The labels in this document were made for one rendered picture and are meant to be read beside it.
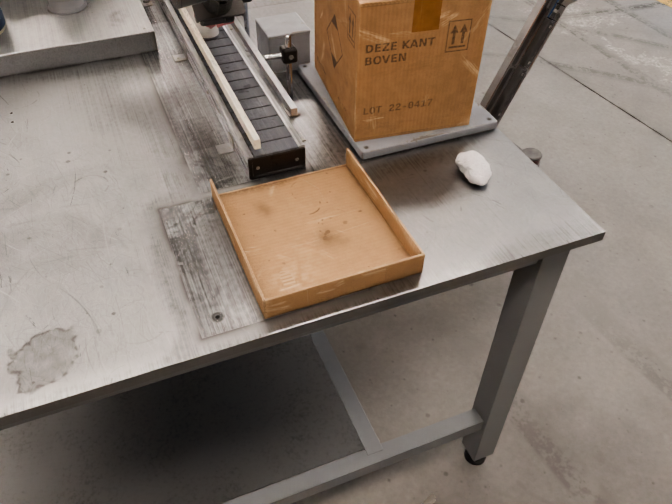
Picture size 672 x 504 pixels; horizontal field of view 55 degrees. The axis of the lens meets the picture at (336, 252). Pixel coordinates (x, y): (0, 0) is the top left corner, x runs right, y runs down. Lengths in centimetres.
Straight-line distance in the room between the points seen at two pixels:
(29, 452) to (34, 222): 64
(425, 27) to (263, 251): 47
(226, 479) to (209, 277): 61
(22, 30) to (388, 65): 89
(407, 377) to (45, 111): 117
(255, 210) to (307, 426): 62
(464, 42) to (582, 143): 178
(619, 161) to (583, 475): 146
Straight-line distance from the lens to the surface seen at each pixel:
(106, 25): 168
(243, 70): 143
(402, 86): 122
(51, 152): 135
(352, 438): 154
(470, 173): 120
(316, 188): 116
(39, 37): 167
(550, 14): 211
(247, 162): 117
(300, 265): 102
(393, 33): 116
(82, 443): 163
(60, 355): 98
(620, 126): 314
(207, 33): 155
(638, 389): 208
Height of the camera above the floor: 156
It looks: 44 degrees down
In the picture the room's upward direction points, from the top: 1 degrees clockwise
